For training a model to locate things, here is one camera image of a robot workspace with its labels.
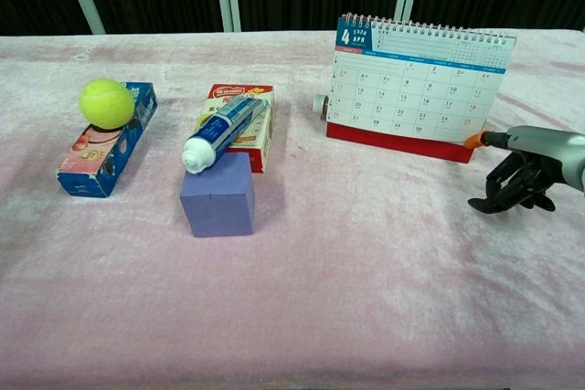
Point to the pink plush tablecloth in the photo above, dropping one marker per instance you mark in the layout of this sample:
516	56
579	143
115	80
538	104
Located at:
292	225

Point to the desk calendar with red base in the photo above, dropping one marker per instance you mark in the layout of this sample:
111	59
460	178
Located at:
411	88

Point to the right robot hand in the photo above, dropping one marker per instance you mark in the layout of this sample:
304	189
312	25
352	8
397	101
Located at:
544	152

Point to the purple foam cube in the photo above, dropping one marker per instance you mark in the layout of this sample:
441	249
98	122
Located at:
218	200

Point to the blue cookie box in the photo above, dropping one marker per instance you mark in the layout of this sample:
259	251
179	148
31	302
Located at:
109	152

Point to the red and cream snack box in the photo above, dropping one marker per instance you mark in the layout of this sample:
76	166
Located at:
256	134

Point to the yellow tennis ball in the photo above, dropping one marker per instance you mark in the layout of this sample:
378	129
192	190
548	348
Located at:
107	103

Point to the blue and white toothpaste tube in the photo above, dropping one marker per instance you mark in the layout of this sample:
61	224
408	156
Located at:
219	134

